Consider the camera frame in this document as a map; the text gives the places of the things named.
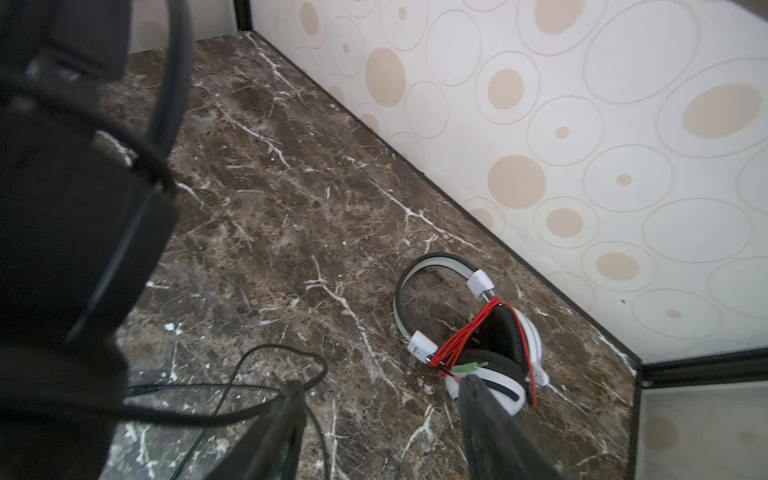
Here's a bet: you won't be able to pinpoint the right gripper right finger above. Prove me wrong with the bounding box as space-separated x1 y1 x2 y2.
458 376 560 479

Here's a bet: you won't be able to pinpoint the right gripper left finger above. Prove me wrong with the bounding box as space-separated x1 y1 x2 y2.
207 381 308 480

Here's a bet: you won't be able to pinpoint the white headphones with red cable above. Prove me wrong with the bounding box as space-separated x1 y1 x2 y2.
392 253 549 416

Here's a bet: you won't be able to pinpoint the black blue headphones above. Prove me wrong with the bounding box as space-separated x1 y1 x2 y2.
0 0 330 480

